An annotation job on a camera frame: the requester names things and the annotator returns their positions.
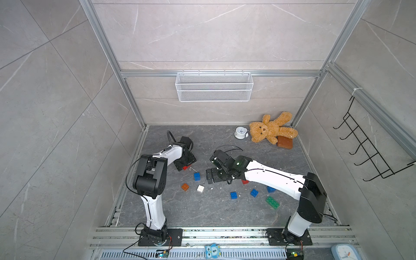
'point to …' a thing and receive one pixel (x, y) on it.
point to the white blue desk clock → (344, 252)
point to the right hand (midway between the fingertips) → (215, 176)
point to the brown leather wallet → (285, 142)
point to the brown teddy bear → (272, 130)
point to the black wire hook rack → (384, 169)
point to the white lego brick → (200, 188)
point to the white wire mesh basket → (227, 86)
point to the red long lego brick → (185, 167)
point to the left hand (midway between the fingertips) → (192, 161)
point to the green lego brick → (272, 202)
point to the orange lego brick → (184, 187)
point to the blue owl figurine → (213, 251)
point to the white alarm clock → (241, 133)
